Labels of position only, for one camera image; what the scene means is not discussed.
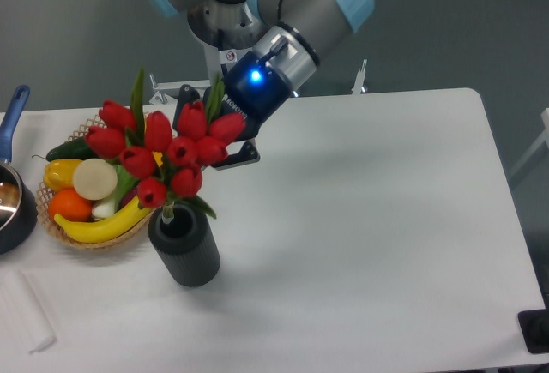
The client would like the white folded cloth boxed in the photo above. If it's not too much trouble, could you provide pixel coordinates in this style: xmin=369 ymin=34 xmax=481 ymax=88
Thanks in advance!
xmin=1 ymin=270 xmax=57 ymax=353

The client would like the yellow banana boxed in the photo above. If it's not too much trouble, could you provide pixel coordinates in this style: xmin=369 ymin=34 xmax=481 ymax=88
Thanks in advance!
xmin=54 ymin=197 xmax=152 ymax=244

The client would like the black device at edge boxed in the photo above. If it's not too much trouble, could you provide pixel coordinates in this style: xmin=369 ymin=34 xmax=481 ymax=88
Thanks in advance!
xmin=517 ymin=309 xmax=548 ymax=354

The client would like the green leafy lettuce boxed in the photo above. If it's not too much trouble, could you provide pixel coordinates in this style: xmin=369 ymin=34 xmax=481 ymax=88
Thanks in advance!
xmin=114 ymin=165 xmax=138 ymax=208

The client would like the cream round disc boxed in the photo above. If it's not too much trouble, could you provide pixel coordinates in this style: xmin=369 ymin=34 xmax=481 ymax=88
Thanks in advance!
xmin=72 ymin=159 xmax=118 ymax=201

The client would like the orange fruit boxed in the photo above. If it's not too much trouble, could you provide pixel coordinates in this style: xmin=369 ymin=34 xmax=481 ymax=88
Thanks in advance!
xmin=48 ymin=189 xmax=93 ymax=222

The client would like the white garlic bulb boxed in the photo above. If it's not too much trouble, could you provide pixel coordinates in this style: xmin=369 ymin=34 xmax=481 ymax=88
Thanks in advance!
xmin=92 ymin=196 xmax=118 ymax=221

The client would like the dark grey ribbed vase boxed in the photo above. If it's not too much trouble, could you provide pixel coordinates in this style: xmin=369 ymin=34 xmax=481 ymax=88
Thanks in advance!
xmin=148 ymin=204 xmax=220 ymax=287

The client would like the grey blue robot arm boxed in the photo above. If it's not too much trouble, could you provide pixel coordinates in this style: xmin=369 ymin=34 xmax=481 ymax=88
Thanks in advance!
xmin=151 ymin=0 xmax=375 ymax=169

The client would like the red tulip bouquet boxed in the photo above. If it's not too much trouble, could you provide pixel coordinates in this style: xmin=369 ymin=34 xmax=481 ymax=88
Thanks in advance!
xmin=84 ymin=70 xmax=245 ymax=221

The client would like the white frame at right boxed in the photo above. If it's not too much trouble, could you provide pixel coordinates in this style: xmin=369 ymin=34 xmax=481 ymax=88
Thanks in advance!
xmin=508 ymin=108 xmax=548 ymax=189

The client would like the yellow bell pepper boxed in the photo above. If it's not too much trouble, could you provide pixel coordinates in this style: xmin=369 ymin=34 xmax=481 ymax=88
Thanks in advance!
xmin=43 ymin=159 xmax=82 ymax=192

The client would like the green cucumber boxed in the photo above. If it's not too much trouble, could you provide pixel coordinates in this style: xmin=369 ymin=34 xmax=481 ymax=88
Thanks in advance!
xmin=33 ymin=137 xmax=97 ymax=162

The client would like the dark pot blue handle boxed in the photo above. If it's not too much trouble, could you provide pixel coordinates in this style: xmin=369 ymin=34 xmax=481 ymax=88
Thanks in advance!
xmin=1 ymin=85 xmax=37 ymax=255

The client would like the woven wicker basket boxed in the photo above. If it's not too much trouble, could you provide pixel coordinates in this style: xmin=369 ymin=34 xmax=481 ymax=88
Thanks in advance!
xmin=36 ymin=105 xmax=152 ymax=250

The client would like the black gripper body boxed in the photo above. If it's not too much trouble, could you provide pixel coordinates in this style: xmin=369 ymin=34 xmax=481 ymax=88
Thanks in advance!
xmin=210 ymin=51 xmax=292 ymax=141

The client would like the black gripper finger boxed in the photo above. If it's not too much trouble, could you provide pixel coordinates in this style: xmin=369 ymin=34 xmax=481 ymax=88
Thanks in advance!
xmin=212 ymin=139 xmax=261 ymax=171
xmin=172 ymin=84 xmax=203 ymax=130

